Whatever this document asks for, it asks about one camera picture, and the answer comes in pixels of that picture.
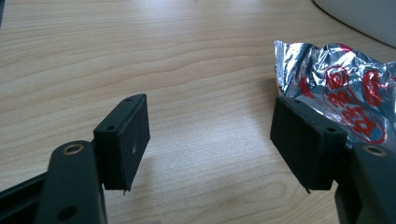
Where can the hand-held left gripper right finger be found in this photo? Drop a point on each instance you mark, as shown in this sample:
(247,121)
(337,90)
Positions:
(306,146)

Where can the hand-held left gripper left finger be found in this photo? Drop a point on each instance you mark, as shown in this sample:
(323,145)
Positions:
(120,146)

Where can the silver foil wrapper red print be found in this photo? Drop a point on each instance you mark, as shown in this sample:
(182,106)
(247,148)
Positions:
(337,84)

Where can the white container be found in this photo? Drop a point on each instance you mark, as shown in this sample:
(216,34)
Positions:
(362,15)

